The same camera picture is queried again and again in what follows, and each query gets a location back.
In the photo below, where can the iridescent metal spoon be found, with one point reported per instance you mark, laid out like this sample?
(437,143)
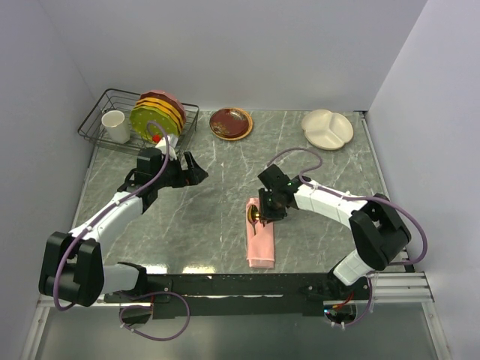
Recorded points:
(253,215)

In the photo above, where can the cream divided plate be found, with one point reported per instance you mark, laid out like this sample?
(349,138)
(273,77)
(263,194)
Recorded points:
(327,130)

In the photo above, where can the orange plate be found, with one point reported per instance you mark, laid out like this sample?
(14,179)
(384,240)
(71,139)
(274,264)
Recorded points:
(167,112)

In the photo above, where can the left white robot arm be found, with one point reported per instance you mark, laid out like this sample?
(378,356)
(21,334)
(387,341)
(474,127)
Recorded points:
(73,269)

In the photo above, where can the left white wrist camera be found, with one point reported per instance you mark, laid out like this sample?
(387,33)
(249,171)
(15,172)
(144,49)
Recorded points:
(166,144)

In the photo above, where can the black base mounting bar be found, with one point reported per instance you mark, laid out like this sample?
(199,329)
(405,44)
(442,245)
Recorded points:
(167,295)

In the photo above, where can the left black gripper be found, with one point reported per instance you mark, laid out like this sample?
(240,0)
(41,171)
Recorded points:
(192,176)

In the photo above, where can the white cup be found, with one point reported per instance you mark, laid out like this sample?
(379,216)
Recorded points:
(116,126)

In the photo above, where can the aluminium frame rail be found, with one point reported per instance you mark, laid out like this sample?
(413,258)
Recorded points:
(382,287)

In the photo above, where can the green polka dot plate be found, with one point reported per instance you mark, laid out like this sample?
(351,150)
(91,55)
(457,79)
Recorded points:
(150,120)

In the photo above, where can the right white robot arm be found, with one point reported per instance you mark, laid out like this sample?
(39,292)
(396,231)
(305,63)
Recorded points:
(378,232)

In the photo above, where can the pink satin napkin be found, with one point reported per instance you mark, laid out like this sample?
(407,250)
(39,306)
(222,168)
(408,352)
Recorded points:
(260,253)

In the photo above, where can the black wire dish rack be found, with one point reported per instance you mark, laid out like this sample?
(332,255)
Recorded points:
(92,130)

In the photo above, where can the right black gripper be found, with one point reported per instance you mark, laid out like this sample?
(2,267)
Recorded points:
(265,213)

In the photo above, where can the dark pink plate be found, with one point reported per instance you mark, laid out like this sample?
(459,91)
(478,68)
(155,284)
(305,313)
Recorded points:
(165,100)

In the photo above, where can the dark red decorated plate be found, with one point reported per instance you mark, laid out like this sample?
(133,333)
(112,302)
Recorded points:
(231,124)

